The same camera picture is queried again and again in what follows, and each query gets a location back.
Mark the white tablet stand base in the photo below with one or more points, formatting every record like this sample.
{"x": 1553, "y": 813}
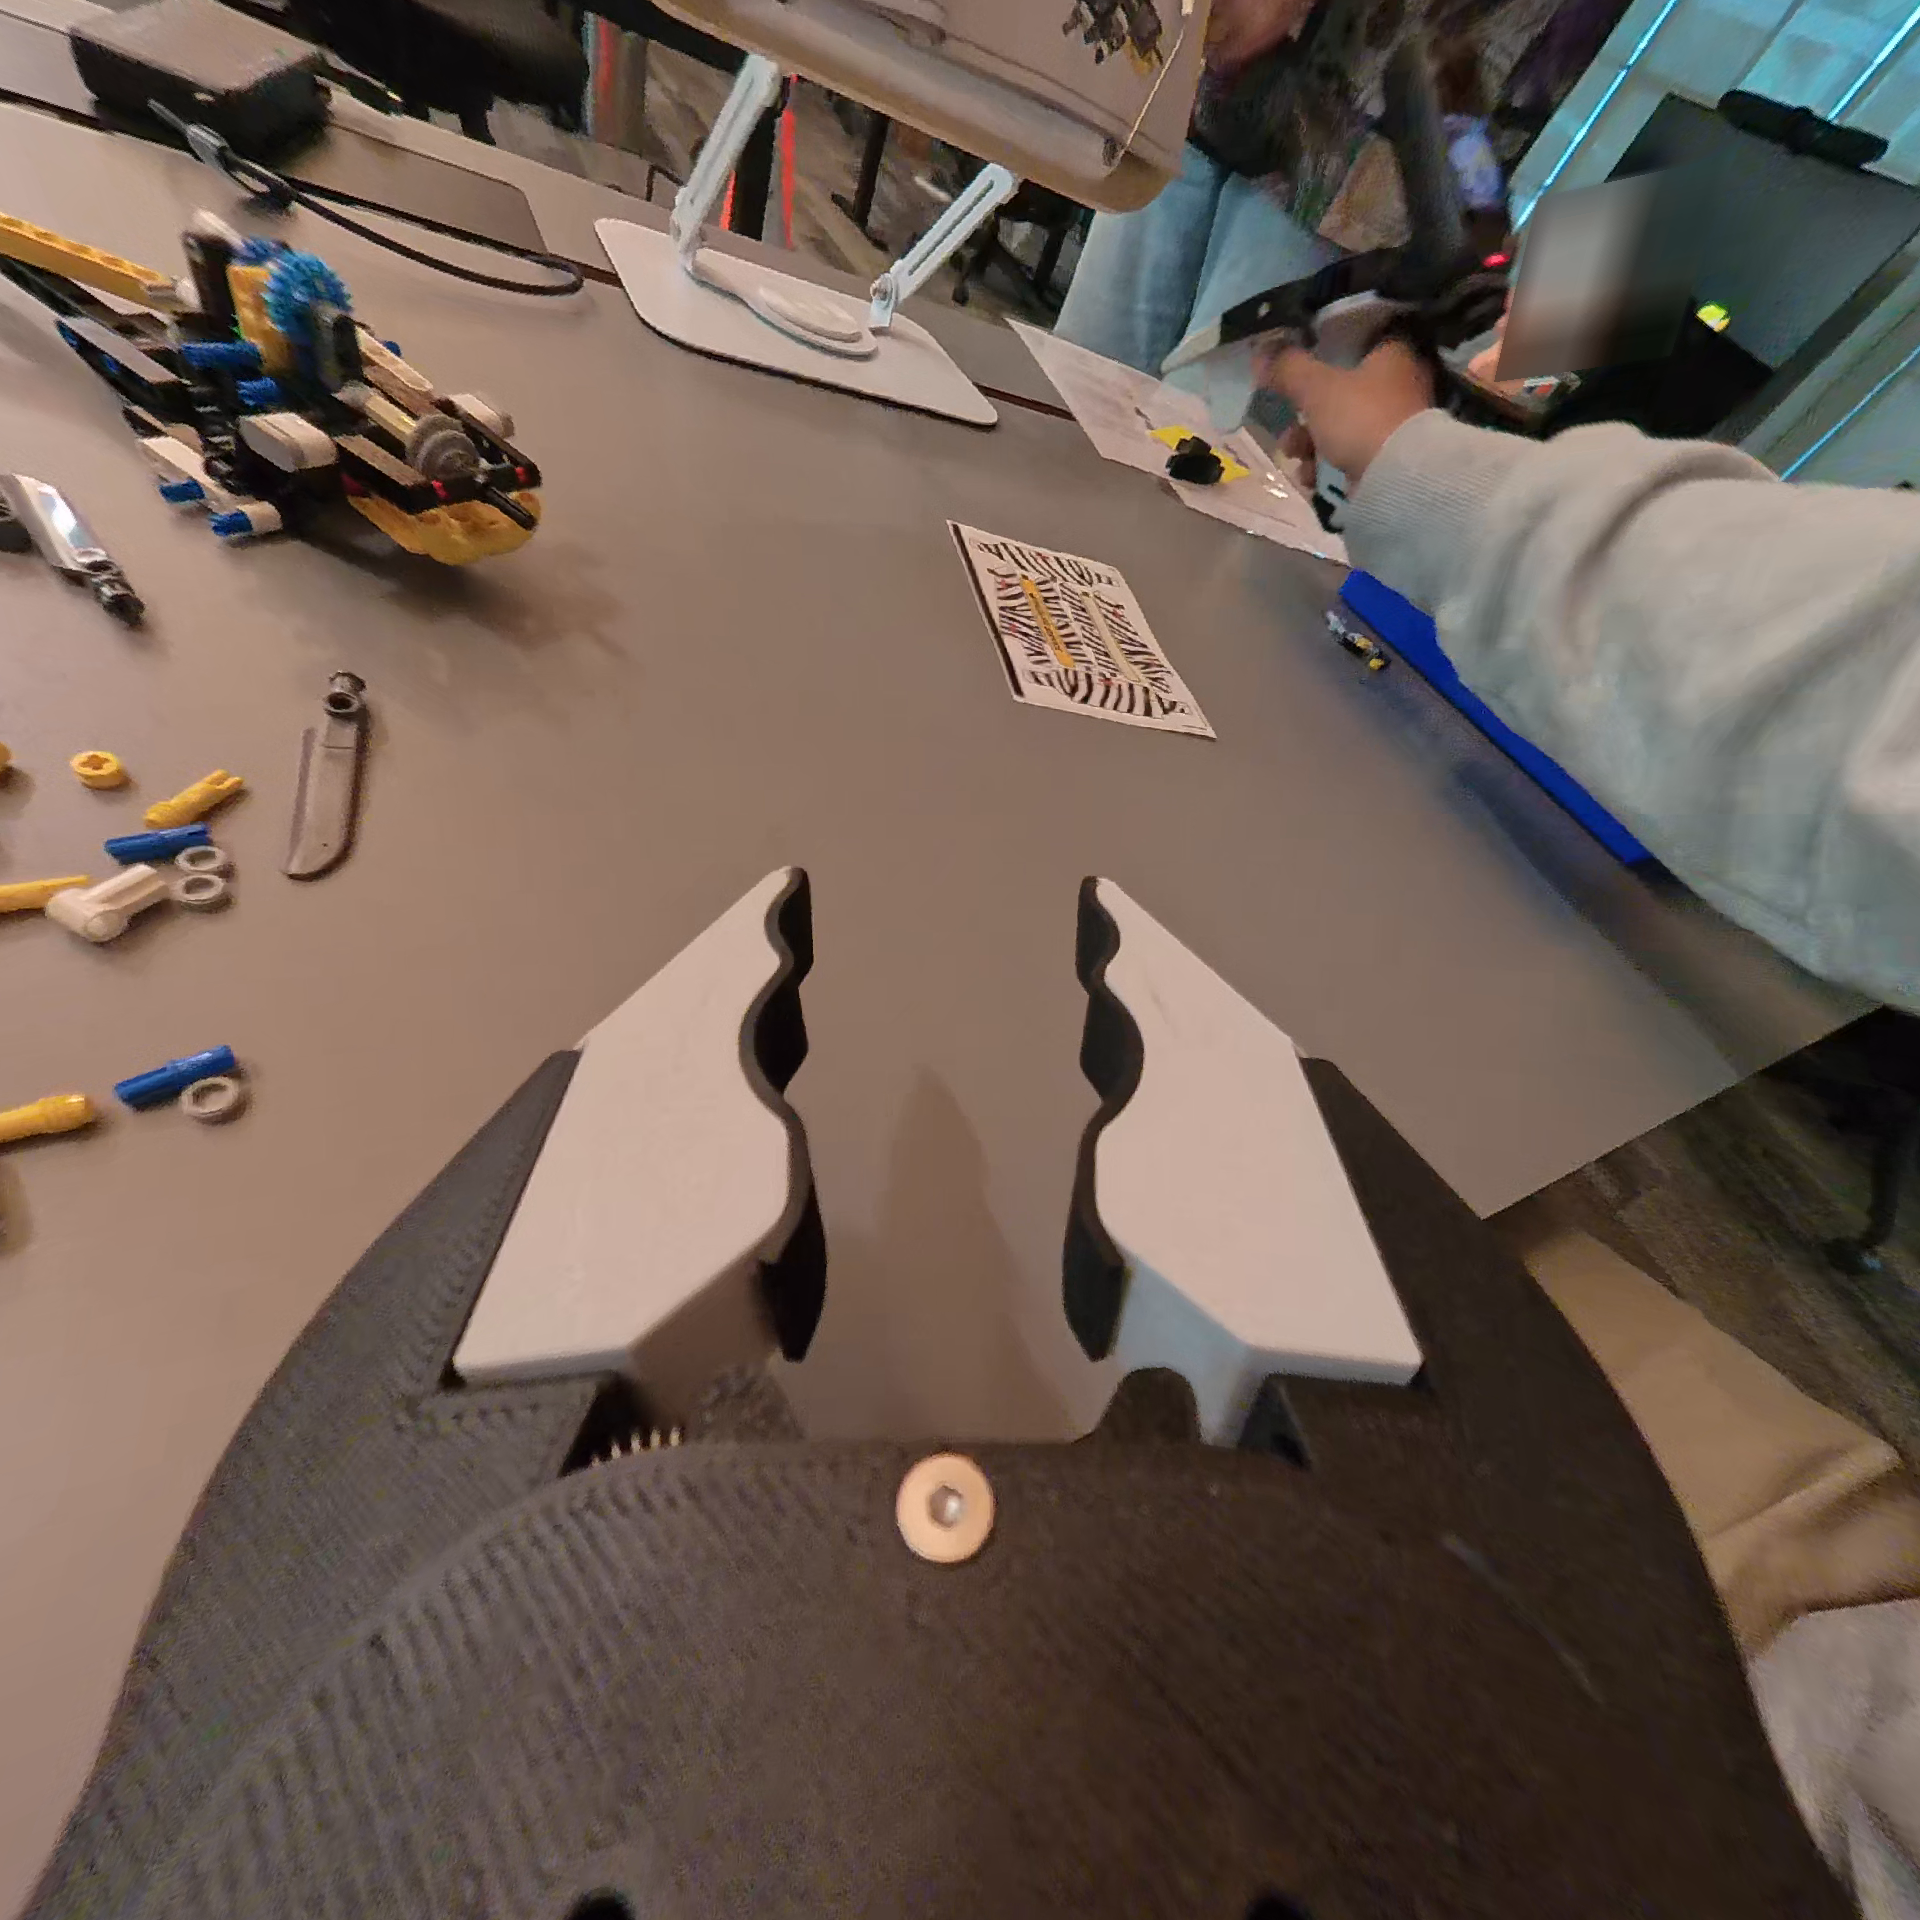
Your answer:
{"x": 901, "y": 368}

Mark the yellow paper piece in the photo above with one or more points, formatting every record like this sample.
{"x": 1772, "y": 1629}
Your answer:
{"x": 1230, "y": 468}

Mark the clear plastic bag with paper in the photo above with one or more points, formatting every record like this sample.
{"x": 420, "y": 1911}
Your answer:
{"x": 1111, "y": 399}

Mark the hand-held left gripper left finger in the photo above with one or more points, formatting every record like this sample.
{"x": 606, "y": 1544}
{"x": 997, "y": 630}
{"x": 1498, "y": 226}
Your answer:
{"x": 644, "y": 1200}

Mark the person's right hand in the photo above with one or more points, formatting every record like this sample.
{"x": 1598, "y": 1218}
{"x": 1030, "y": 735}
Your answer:
{"x": 1359, "y": 404}

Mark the silver lego panel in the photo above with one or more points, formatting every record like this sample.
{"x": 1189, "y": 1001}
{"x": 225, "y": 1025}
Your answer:
{"x": 60, "y": 533}

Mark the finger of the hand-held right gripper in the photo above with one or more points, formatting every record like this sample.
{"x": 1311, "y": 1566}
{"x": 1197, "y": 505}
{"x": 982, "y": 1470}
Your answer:
{"x": 1244, "y": 342}

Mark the yellow round lego bush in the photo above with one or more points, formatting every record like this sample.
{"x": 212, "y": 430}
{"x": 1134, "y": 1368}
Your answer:
{"x": 98, "y": 768}

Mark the yellow lego pin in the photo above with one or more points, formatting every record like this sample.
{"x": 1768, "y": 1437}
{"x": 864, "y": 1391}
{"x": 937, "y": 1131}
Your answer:
{"x": 48, "y": 1121}
{"x": 193, "y": 801}

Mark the yellow lego axle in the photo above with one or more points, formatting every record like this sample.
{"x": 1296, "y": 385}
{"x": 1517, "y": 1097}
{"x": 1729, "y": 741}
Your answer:
{"x": 42, "y": 896}

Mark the black power adapter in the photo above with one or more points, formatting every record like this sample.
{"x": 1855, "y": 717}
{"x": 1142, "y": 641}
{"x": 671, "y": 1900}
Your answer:
{"x": 194, "y": 68}

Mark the small black yellow lego piece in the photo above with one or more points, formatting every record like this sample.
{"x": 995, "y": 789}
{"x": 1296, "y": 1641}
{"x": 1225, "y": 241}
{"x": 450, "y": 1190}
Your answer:
{"x": 1359, "y": 642}

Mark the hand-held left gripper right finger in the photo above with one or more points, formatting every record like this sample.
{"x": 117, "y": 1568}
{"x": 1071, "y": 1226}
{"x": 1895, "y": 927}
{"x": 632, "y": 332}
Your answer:
{"x": 1244, "y": 1214}

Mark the black computer monitor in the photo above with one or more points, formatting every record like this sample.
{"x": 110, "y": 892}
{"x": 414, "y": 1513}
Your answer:
{"x": 1822, "y": 270}

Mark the white lego connector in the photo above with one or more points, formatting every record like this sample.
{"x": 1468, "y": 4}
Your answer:
{"x": 105, "y": 904}

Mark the grey lego blade piece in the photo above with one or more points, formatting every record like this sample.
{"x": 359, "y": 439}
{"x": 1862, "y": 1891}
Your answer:
{"x": 323, "y": 810}

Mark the black yellow lego model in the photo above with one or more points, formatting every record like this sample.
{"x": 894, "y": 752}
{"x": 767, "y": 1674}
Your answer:
{"x": 374, "y": 434}

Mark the person's torso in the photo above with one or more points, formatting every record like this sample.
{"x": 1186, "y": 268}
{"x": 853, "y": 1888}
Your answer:
{"x": 1860, "y": 1770}

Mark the blue plastic bin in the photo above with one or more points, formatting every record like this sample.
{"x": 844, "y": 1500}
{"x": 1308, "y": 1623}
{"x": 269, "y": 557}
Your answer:
{"x": 1484, "y": 705}

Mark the zebra striped sticker sheet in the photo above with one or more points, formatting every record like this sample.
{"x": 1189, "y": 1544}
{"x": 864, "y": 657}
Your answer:
{"x": 1080, "y": 630}

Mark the blue lego pin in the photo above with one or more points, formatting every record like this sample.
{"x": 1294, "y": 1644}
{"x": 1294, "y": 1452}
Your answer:
{"x": 173, "y": 1078}
{"x": 159, "y": 844}

